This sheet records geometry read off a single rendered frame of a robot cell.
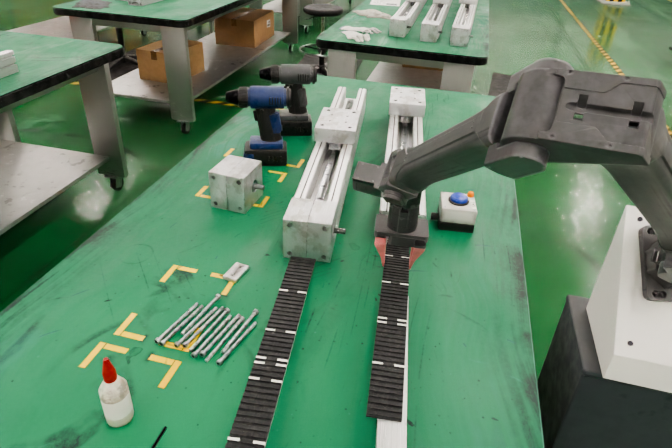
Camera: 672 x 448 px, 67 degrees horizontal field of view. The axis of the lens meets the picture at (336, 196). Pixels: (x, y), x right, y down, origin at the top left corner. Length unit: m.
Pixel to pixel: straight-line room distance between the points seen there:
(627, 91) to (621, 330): 0.51
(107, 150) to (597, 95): 2.61
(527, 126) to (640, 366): 0.55
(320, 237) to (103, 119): 1.96
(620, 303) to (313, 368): 0.50
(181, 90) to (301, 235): 2.57
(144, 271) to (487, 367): 0.66
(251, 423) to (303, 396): 0.10
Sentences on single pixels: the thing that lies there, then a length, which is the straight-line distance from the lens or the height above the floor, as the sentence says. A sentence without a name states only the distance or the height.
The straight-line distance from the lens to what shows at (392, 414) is 0.78.
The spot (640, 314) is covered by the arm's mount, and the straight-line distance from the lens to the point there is 0.96.
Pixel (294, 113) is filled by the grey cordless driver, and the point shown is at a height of 0.85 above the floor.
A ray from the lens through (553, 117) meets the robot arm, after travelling 0.53.
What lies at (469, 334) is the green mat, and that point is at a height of 0.78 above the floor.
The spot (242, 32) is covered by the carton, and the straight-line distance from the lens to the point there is 4.92.
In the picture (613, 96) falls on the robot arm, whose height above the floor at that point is 1.29.
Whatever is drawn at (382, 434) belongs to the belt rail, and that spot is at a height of 0.81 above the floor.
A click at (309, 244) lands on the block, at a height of 0.82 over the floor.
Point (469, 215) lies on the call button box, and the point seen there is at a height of 0.83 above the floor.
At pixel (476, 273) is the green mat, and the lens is 1.10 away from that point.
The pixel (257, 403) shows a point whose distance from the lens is 0.78.
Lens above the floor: 1.43
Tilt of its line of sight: 30 degrees down
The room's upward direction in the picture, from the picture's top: 3 degrees clockwise
